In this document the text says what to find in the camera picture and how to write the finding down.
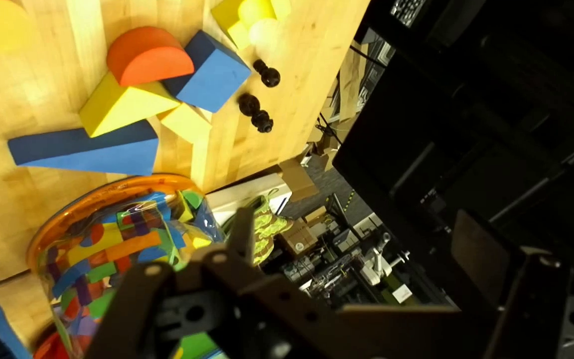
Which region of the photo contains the clear plastic toy bin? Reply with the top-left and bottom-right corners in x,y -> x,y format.
26,174 -> 225,359

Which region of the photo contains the black cabinet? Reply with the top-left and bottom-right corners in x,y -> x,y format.
331,0 -> 574,316

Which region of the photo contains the yellow wedge foam block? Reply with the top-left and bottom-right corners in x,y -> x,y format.
76,71 -> 183,140

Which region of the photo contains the small yellow arch block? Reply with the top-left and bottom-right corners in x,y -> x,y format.
209,0 -> 295,51

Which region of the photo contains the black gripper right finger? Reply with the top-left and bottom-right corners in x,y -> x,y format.
450,208 -> 574,359

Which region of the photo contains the small tan triangle block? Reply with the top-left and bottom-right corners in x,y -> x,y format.
157,102 -> 215,146

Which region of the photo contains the tall black chess piece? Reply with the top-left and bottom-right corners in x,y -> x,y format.
235,92 -> 275,136

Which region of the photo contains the small black chess pawn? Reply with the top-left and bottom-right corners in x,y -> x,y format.
253,59 -> 283,90

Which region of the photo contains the blue cube foam block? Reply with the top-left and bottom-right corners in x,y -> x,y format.
161,29 -> 253,116

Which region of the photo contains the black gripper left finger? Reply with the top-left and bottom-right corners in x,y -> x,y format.
80,206 -> 315,359

